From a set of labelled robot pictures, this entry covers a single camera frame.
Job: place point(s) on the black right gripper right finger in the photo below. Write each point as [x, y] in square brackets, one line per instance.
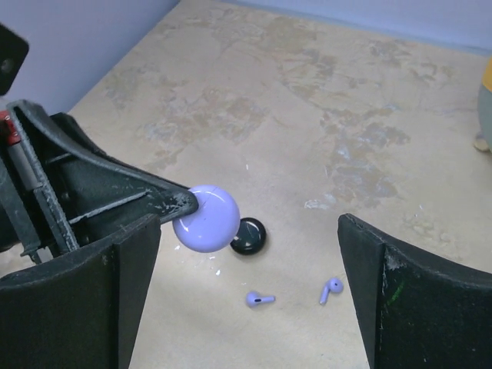
[414, 309]

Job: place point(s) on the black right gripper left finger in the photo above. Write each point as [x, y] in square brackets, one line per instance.
[83, 309]

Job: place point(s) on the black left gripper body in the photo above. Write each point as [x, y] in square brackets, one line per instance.
[37, 200]

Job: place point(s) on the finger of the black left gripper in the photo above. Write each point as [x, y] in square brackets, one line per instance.
[111, 194]

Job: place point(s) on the purple earbud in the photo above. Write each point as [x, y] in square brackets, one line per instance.
[332, 286]
[254, 299]

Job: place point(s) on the purple earbud charging case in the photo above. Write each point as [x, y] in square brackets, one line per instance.
[215, 223]

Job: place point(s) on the black earbud charging case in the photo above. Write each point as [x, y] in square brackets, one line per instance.
[251, 237]

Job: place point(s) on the round three-drawer storage box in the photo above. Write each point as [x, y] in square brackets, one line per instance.
[483, 138]

